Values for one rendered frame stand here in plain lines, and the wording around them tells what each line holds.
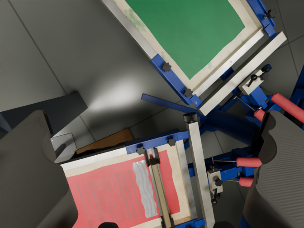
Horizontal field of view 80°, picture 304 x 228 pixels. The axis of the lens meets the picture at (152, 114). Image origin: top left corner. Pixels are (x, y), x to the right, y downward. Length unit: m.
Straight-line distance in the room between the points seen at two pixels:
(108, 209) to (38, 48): 1.52
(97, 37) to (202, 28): 1.15
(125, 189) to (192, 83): 0.69
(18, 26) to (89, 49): 0.62
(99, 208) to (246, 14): 1.31
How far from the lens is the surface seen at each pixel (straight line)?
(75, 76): 1.94
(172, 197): 1.19
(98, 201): 1.15
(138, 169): 1.05
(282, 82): 2.66
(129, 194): 1.13
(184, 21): 1.03
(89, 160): 1.00
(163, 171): 1.09
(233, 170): 1.15
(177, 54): 0.99
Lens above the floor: 1.89
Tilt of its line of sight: 76 degrees down
